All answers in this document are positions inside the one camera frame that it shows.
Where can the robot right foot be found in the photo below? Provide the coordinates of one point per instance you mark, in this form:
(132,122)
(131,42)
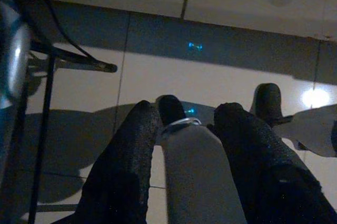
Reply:
(266,102)

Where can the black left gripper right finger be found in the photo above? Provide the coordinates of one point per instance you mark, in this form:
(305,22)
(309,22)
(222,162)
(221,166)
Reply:
(263,171)

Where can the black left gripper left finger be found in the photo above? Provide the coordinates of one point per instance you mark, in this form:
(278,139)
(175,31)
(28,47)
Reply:
(123,168)

